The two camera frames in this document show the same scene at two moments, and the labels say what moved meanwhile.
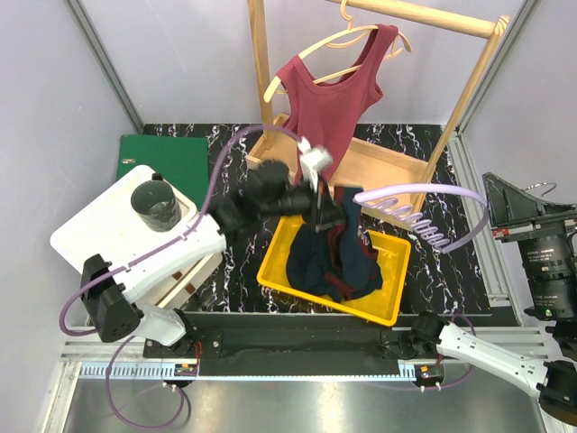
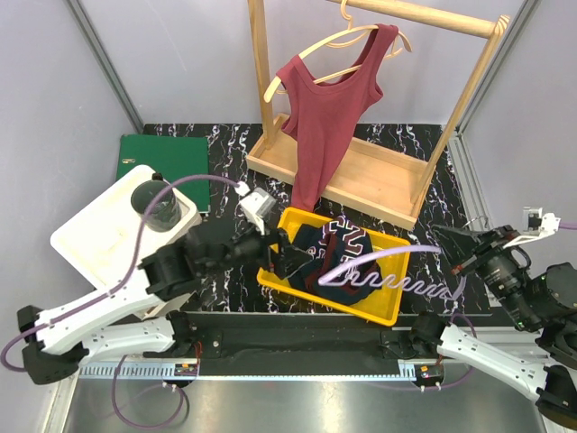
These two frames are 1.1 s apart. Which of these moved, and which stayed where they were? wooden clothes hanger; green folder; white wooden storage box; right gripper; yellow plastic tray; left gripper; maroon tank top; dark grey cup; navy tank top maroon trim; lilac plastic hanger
Moved: navy tank top maroon trim; lilac plastic hanger; left gripper; right gripper
Stayed: green folder; white wooden storage box; maroon tank top; yellow plastic tray; dark grey cup; wooden clothes hanger
